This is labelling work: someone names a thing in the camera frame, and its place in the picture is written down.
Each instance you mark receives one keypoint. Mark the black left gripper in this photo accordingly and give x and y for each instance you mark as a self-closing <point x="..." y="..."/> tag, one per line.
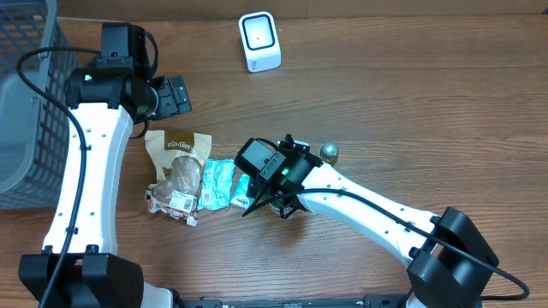
<point x="172" y="98"/>

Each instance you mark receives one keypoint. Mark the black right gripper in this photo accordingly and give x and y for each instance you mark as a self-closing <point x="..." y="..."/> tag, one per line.
<point x="261" y="192"/>

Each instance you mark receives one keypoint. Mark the green white round jar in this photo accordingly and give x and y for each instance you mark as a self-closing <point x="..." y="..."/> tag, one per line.
<point x="282" y="210"/>

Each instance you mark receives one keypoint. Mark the teal white carton pack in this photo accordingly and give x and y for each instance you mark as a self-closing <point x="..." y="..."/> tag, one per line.
<point x="239" y="198"/>

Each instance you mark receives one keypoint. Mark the teal white packet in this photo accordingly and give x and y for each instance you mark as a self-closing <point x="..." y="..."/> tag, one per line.
<point x="216" y="185"/>

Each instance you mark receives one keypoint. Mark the brown Pantree snack pouch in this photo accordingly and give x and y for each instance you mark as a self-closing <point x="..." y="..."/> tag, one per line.
<point x="179" y="159"/>

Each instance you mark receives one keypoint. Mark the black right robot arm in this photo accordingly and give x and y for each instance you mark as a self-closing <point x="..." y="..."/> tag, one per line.
<point x="446" y="257"/>

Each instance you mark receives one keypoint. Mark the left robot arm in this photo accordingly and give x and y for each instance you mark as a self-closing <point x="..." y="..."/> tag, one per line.
<point x="79" y="265"/>

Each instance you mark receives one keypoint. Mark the grey plastic mesh basket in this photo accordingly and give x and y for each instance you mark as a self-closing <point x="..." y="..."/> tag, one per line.
<point x="34" y="132"/>

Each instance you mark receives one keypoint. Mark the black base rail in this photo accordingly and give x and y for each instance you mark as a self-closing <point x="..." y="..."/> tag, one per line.
<point x="369" y="301"/>

